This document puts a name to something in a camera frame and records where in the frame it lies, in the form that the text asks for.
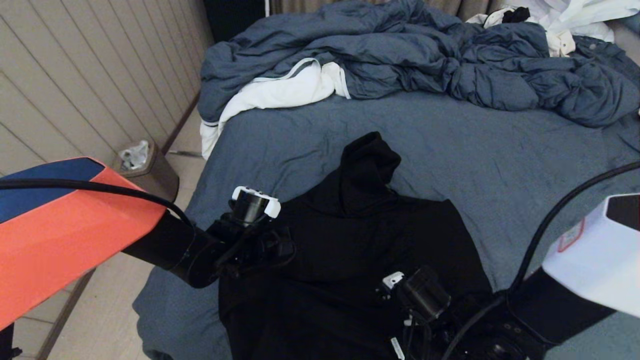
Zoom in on black zip hoodie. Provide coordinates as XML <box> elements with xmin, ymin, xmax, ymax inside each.
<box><xmin>218</xmin><ymin>131</ymin><xmax>501</xmax><ymax>360</ymax></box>

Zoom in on white clothes pile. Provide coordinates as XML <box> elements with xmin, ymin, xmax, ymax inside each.
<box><xmin>467</xmin><ymin>0</ymin><xmax>640</xmax><ymax>43</ymax></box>

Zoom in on brown trash bin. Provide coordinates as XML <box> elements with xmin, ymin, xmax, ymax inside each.
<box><xmin>112</xmin><ymin>141</ymin><xmax>181</xmax><ymax>203</ymax></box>

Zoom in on white plastic bin liner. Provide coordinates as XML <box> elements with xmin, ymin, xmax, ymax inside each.
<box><xmin>119</xmin><ymin>140</ymin><xmax>151</xmax><ymax>171</ymax></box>

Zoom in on blue bed sheet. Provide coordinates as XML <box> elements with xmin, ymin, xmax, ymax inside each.
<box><xmin>132</xmin><ymin>90</ymin><xmax>640</xmax><ymax>360</ymax></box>

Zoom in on black furniture piece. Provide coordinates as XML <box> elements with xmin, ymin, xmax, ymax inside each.
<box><xmin>202</xmin><ymin>0</ymin><xmax>268</xmax><ymax>43</ymax></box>

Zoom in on rumpled blue duvet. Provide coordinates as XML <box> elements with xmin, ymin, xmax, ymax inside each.
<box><xmin>197</xmin><ymin>0</ymin><xmax>640</xmax><ymax>128</ymax></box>

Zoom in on cream garment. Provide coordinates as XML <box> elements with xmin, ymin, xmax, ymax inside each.
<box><xmin>547</xmin><ymin>29</ymin><xmax>577</xmax><ymax>57</ymax></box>

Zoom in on beige curtain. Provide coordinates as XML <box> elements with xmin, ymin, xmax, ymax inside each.
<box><xmin>270</xmin><ymin>0</ymin><xmax>506</xmax><ymax>22</ymax></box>

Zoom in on blue denim garment with buttons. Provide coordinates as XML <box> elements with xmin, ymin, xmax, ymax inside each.
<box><xmin>574</xmin><ymin>36</ymin><xmax>640</xmax><ymax>81</ymax></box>

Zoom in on small black garment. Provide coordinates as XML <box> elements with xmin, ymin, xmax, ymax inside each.
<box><xmin>502</xmin><ymin>7</ymin><xmax>531</xmax><ymax>24</ymax></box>

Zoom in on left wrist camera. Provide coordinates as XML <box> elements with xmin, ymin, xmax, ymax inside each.
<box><xmin>228</xmin><ymin>186</ymin><xmax>282</xmax><ymax>228</ymax></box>

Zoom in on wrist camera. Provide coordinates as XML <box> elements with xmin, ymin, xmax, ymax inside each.
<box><xmin>381</xmin><ymin>266</ymin><xmax>452</xmax><ymax>325</ymax></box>
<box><xmin>228</xmin><ymin>186</ymin><xmax>282</xmax><ymax>228</ymax></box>

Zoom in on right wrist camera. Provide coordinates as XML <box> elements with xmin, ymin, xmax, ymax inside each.
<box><xmin>381</xmin><ymin>266</ymin><xmax>452</xmax><ymax>325</ymax></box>

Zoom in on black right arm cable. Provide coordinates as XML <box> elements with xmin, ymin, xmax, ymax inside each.
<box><xmin>402</xmin><ymin>161</ymin><xmax>640</xmax><ymax>360</ymax></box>

